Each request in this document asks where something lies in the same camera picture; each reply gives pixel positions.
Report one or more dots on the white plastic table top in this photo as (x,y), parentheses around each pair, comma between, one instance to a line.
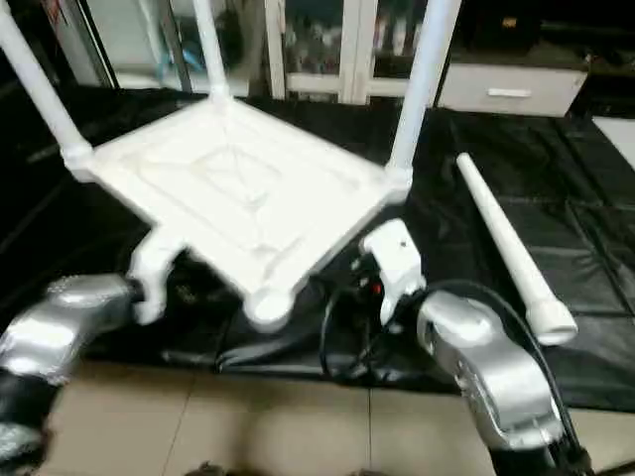
(238,188)

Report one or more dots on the white plastic table leg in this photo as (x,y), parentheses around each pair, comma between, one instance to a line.
(210,50)
(506,248)
(422,79)
(40,89)

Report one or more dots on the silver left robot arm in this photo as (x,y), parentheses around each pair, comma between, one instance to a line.
(60,327)

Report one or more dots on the black table mat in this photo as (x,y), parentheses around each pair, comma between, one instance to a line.
(585,198)

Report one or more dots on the white drawer unit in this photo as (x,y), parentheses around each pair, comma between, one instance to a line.
(511,91)

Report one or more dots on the white glass door cabinet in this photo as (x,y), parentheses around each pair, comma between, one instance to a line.
(337,45)

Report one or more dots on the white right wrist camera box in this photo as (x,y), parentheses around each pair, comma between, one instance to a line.
(397,258)

